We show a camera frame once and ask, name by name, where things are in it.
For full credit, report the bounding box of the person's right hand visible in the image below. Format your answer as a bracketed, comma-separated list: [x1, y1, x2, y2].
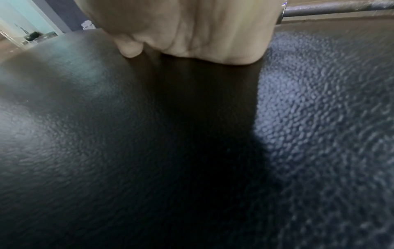
[73, 0, 289, 66]

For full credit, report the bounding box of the black white print bench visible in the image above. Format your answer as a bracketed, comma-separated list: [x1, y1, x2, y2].
[0, 18, 394, 249]

